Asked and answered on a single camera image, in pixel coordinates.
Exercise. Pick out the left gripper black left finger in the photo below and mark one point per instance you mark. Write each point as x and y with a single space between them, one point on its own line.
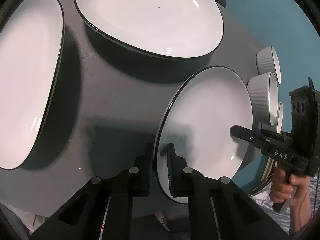
141 173

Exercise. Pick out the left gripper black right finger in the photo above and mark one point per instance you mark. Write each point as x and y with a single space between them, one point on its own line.
182 179

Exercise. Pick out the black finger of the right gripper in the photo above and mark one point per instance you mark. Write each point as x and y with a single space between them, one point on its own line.
253 136

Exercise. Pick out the white ribbed bowl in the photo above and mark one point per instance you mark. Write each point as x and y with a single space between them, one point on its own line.
263 93
279 121
267 61

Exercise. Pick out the right hand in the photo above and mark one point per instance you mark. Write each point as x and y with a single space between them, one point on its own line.
297 192

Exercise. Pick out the large white plate black rim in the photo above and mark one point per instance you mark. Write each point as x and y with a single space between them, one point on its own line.
172 29

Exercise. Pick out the large white plate left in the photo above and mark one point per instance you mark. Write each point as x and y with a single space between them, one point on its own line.
31 48

